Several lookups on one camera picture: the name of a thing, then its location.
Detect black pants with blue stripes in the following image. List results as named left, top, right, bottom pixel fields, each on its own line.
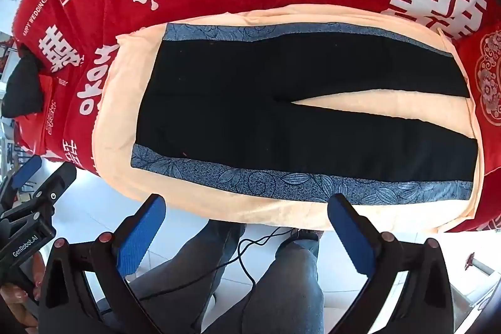
left=130, top=22, right=479, bottom=206

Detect black cable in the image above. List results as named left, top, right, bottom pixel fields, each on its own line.
left=139, top=226, right=314, bottom=301

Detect person's left hand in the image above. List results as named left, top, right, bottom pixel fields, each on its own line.
left=0, top=252, right=45, bottom=334

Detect red floral patterned pillow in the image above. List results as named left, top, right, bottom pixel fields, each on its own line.
left=454, top=24, right=501, bottom=178

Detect white metal bar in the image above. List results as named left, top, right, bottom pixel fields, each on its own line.
left=464, top=252, right=501, bottom=273

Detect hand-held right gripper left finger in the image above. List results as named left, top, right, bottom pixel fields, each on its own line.
left=37, top=194, right=169, bottom=334

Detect black cloth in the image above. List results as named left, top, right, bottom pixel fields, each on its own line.
left=2, top=52, right=44, bottom=119

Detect person's left leg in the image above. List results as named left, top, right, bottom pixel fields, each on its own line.
left=127, top=220, right=247, bottom=334

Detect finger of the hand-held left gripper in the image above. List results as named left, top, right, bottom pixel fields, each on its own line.
left=29, top=162, right=78, bottom=218
left=0, top=155, right=43, bottom=202

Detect peach towel blanket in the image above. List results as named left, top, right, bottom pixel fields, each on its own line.
left=92, top=4, right=486, bottom=233

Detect person's right leg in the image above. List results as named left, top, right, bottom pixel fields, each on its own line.
left=204, top=229, right=325, bottom=334

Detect red printed bag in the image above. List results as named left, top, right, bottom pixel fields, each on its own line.
left=37, top=74, right=75, bottom=149

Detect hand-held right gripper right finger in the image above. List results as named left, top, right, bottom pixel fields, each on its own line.
left=327, top=194, right=457, bottom=334

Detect person's leg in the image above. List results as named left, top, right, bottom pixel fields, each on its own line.
left=127, top=220, right=247, bottom=334
left=204, top=229, right=325, bottom=334

